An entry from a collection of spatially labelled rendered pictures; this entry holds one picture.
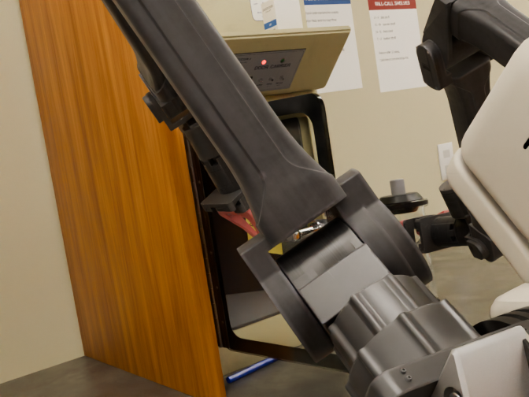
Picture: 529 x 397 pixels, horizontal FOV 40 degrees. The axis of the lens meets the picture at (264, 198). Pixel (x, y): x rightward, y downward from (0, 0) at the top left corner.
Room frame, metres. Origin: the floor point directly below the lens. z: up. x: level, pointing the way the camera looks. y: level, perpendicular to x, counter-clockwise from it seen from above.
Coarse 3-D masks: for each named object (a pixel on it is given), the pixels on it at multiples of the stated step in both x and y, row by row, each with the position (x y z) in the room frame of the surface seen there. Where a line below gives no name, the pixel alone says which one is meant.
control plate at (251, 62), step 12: (240, 60) 1.21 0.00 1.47; (252, 60) 1.22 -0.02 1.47; (276, 60) 1.26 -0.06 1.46; (288, 60) 1.28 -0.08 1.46; (300, 60) 1.29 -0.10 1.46; (252, 72) 1.24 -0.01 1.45; (264, 72) 1.26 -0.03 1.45; (276, 72) 1.28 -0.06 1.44; (288, 72) 1.30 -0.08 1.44; (264, 84) 1.28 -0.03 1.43; (276, 84) 1.30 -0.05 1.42; (288, 84) 1.32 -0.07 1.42
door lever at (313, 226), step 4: (308, 224) 1.03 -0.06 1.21; (312, 224) 1.02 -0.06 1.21; (316, 224) 1.01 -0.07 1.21; (304, 228) 1.00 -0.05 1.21; (308, 228) 1.01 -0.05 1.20; (312, 228) 1.01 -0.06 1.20; (316, 228) 1.01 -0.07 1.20; (296, 232) 0.98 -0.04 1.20; (300, 232) 0.99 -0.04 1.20; (304, 232) 1.00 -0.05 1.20; (308, 232) 1.00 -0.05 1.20; (312, 232) 1.01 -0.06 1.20; (292, 236) 0.98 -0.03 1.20; (296, 236) 0.98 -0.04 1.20; (300, 236) 0.99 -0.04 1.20; (304, 236) 1.00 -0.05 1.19; (284, 240) 1.00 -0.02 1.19; (288, 240) 0.99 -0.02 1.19; (292, 240) 0.98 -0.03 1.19; (296, 240) 0.98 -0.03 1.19
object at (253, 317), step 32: (288, 128) 1.04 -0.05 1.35; (320, 128) 0.99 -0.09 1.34; (320, 160) 1.00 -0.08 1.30; (224, 224) 1.17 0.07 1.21; (320, 224) 1.01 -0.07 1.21; (224, 256) 1.18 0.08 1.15; (224, 288) 1.19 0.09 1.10; (256, 288) 1.13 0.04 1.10; (256, 320) 1.14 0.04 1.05; (256, 352) 1.15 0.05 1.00; (288, 352) 1.09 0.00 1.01
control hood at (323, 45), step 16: (224, 32) 1.16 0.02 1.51; (240, 32) 1.18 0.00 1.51; (256, 32) 1.19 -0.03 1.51; (272, 32) 1.21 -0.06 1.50; (288, 32) 1.23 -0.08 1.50; (304, 32) 1.26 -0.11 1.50; (320, 32) 1.28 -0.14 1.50; (336, 32) 1.30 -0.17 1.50; (240, 48) 1.19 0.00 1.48; (256, 48) 1.21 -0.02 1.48; (272, 48) 1.23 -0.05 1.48; (288, 48) 1.26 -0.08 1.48; (304, 48) 1.28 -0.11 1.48; (320, 48) 1.31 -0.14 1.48; (336, 48) 1.33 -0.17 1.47; (304, 64) 1.31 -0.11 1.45; (320, 64) 1.34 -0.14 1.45; (304, 80) 1.34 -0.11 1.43; (320, 80) 1.37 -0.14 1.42
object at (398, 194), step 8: (392, 184) 1.41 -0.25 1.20; (400, 184) 1.41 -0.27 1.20; (392, 192) 1.41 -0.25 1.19; (400, 192) 1.41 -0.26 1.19; (408, 192) 1.44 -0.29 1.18; (416, 192) 1.40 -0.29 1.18; (384, 200) 1.40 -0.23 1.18; (392, 200) 1.38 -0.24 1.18; (400, 200) 1.38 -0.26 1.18; (408, 200) 1.37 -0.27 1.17
